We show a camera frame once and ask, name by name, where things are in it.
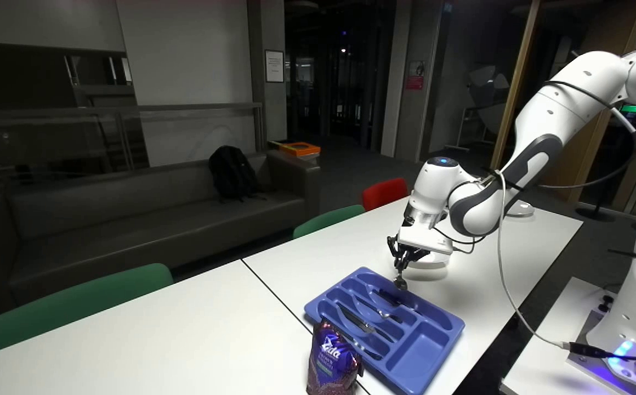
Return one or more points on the black backpack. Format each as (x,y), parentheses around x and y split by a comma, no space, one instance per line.
(233,174)

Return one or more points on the robot control base box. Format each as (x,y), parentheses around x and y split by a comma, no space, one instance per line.
(621,359)

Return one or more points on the black-handled teaspoon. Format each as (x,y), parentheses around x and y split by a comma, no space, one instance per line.
(400,282)

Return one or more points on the blue plastic cutlery tray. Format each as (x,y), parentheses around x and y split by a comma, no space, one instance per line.
(403,338)

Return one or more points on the orange box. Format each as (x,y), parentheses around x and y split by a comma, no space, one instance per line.
(299,150)

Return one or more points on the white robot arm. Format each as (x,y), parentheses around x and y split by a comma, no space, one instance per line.
(555,112)

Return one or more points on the green chair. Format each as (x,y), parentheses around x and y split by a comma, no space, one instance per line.
(79,302)
(325,221)

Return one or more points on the red chair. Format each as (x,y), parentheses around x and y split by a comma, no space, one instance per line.
(384,191)

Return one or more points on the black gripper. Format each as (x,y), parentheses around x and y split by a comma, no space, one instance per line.
(404,256)

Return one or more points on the dark grey sofa bench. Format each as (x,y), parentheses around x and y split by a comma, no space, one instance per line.
(66,232)

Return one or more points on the purple snack bag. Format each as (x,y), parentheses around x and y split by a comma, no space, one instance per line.
(333,362)

